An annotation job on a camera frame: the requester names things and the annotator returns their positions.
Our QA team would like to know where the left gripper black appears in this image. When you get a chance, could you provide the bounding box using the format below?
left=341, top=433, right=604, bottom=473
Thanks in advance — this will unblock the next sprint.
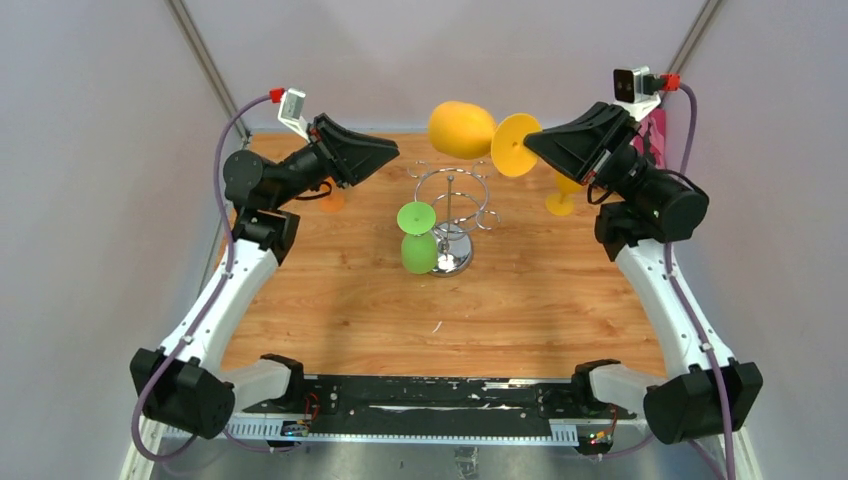
left=271, top=115, right=398, bottom=210

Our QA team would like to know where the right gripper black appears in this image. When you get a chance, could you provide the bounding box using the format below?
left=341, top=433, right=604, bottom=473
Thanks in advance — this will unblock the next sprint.
left=520, top=103, right=661, bottom=207

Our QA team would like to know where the orange wine glass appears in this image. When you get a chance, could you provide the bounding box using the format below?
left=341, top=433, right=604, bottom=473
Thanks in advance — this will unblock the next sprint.
left=318, top=179, right=346, bottom=213

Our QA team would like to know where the yellow wine glass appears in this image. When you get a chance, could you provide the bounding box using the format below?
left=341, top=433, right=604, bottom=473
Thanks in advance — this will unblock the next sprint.
left=427, top=100, right=542, bottom=178
left=545, top=173, right=584, bottom=216

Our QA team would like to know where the yellow wine glass front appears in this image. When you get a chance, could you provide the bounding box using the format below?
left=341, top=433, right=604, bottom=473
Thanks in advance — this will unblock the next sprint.
left=427, top=100, right=542, bottom=178

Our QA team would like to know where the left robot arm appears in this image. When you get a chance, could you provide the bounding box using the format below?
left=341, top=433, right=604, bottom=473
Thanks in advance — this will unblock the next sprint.
left=130, top=114, right=400, bottom=439

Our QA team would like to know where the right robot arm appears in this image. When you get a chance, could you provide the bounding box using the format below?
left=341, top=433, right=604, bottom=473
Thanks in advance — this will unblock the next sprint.
left=522, top=99, right=763, bottom=444

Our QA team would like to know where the chrome wine glass rack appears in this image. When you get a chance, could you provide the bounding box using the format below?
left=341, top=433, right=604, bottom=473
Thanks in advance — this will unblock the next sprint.
left=408, top=160, right=501, bottom=277

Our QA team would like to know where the green wine glass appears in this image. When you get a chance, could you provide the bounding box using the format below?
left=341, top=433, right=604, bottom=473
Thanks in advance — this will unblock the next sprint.
left=396, top=201, right=438, bottom=274

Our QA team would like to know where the pink camouflage cloth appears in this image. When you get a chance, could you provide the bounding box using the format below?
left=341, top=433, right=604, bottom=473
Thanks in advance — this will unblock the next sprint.
left=631, top=108, right=666, bottom=168

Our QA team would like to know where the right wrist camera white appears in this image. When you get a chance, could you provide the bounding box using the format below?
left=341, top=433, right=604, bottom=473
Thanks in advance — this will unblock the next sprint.
left=612, top=66, right=667, bottom=121

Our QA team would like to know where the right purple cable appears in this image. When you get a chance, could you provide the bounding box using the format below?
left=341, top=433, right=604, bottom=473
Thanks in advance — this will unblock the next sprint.
left=659, top=72, right=738, bottom=480

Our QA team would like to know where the purple cable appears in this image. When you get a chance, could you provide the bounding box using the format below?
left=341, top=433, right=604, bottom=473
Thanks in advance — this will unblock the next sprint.
left=130, top=87, right=306, bottom=464
left=659, top=72, right=738, bottom=480

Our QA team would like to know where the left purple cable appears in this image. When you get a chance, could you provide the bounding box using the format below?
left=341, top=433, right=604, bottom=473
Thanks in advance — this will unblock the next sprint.
left=130, top=87, right=306, bottom=464

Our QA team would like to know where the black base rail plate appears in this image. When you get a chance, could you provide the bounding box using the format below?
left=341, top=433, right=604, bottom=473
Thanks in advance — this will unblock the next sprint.
left=281, top=374, right=637, bottom=440

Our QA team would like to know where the aluminium frame rail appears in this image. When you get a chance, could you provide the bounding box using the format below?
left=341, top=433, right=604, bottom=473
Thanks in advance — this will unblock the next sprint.
left=148, top=372, right=664, bottom=446

